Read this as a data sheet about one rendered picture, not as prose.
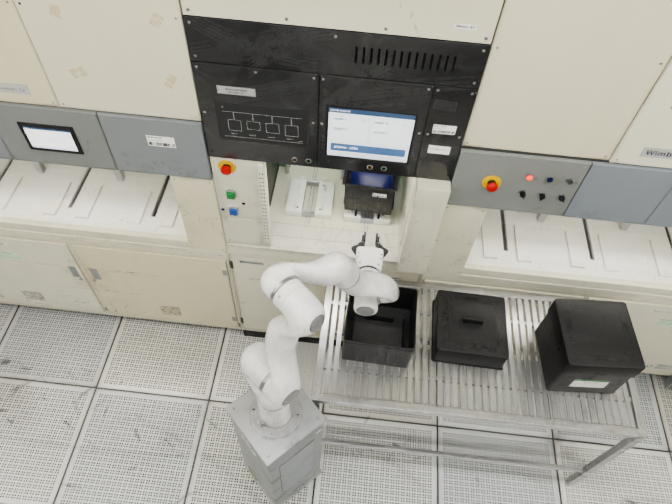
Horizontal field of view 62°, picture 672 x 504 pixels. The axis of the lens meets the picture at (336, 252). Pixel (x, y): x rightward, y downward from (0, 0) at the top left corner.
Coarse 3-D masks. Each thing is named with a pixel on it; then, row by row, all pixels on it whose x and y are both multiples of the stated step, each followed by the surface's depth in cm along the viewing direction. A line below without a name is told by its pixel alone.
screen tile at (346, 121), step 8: (336, 120) 184; (344, 120) 184; (352, 120) 183; (368, 120) 183; (360, 128) 186; (368, 128) 185; (336, 136) 190; (344, 136) 189; (352, 136) 189; (360, 136) 189
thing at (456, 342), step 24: (432, 312) 243; (456, 312) 232; (480, 312) 233; (504, 312) 233; (432, 336) 236; (456, 336) 226; (480, 336) 226; (504, 336) 227; (432, 360) 230; (456, 360) 228; (480, 360) 225; (504, 360) 222
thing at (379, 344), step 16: (400, 288) 230; (352, 304) 243; (384, 304) 242; (400, 304) 240; (416, 304) 225; (352, 320) 238; (368, 320) 239; (384, 320) 238; (400, 320) 240; (352, 336) 232; (368, 336) 234; (384, 336) 235; (400, 336) 235; (352, 352) 222; (368, 352) 221; (384, 352) 219; (400, 352) 217
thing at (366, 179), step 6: (354, 174) 247; (360, 174) 247; (366, 174) 246; (372, 174) 245; (378, 174) 245; (384, 174) 244; (354, 180) 251; (360, 180) 250; (366, 180) 249; (372, 180) 249; (378, 180) 248; (384, 180) 248; (390, 180) 247; (372, 186) 252; (378, 186) 252; (384, 186) 251; (390, 186) 250
